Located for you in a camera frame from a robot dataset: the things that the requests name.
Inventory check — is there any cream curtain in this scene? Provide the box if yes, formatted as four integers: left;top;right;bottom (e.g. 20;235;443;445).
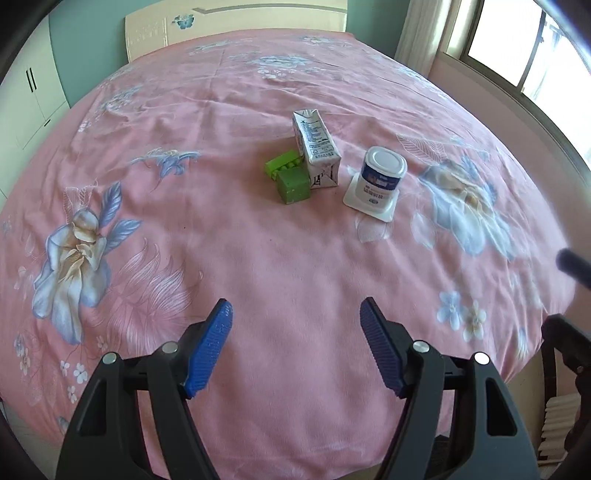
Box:
394;0;483;77

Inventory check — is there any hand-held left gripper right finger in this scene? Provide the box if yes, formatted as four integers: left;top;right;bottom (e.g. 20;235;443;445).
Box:
360;296;541;480

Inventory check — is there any window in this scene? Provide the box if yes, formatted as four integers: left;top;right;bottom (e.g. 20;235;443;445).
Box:
438;0;591;167

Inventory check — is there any green cube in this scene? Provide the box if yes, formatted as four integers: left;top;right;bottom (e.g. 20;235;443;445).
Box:
276;166;312;205

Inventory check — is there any cream wardrobe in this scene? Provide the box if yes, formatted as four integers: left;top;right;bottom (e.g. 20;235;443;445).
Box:
0;16;72;199

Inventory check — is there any green toy brick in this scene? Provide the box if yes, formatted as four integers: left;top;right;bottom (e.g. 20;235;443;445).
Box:
264;150;305;181

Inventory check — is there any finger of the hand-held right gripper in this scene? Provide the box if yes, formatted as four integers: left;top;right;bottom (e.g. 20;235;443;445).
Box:
540;314;591;407
556;248;591;291

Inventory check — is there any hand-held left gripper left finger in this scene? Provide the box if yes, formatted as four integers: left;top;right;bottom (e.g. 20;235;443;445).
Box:
55;298;234;480

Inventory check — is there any pink floral bedspread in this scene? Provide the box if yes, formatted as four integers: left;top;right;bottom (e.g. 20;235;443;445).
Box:
0;28;578;480

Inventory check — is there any white ribbed object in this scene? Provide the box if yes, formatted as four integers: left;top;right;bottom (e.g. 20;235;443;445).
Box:
538;392;580;462

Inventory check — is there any white drink carton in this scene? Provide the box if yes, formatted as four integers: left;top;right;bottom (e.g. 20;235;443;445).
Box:
292;108;342;191

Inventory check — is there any cream wooden headboard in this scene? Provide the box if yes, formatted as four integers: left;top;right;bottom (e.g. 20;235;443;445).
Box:
124;0;349;63

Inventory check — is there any white and blue yogurt cup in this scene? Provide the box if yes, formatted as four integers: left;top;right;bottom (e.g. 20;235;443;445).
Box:
342;146;408;223

